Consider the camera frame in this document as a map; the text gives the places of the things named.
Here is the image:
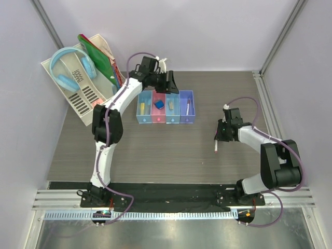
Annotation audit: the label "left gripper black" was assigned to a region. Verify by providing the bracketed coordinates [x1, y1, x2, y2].
[149, 71, 179, 94]

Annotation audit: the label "light blue bin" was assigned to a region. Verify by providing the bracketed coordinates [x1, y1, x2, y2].
[136, 90, 152, 124]
[165, 93, 180, 124]

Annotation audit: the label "white marker pink cap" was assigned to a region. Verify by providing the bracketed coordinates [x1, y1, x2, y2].
[214, 133, 218, 153]

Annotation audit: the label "pink bin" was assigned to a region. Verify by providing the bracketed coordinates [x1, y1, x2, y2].
[151, 90, 165, 123]

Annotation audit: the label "blue pencil sharpener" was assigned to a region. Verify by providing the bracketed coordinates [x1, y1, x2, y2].
[154, 100, 164, 109]

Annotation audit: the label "white marker red cap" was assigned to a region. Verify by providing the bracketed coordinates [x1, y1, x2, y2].
[186, 99, 190, 116]

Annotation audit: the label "clear pen blue cap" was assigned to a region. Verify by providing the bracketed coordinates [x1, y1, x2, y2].
[145, 99, 151, 115]

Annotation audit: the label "yellow highlighter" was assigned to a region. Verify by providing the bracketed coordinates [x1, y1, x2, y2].
[140, 102, 145, 115]

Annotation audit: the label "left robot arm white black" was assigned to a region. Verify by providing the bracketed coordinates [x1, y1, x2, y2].
[77, 52, 179, 208]

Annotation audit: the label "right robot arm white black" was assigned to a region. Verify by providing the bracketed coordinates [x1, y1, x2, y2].
[214, 104, 303, 205]

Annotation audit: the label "red book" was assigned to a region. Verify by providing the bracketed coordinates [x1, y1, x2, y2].
[110, 59, 123, 90]

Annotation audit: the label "green folder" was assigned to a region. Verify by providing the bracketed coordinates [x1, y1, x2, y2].
[77, 34, 119, 87]

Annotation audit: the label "pink sticky note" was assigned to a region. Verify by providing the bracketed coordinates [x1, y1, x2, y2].
[91, 98, 104, 108]

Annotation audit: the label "white desk file organizer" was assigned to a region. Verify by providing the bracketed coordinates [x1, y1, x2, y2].
[41, 43, 118, 126]

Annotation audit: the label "light blue headphones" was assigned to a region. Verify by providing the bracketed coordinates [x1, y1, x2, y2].
[49, 47, 96, 93]

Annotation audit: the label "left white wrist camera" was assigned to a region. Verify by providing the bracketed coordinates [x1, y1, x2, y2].
[155, 56, 167, 73]

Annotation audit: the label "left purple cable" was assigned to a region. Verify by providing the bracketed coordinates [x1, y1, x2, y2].
[94, 52, 160, 225]

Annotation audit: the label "white slotted cable duct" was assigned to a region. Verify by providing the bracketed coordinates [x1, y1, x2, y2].
[44, 210, 238, 221]

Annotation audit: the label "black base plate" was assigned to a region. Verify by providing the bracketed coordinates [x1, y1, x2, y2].
[49, 182, 265, 213]

